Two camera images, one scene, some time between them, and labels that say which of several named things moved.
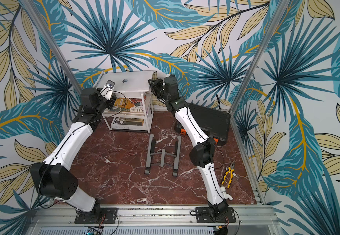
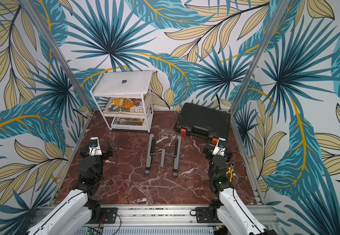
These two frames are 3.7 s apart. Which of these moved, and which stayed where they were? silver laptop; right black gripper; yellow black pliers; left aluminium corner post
Moved: right black gripper
Stayed: silver laptop; yellow black pliers; left aluminium corner post
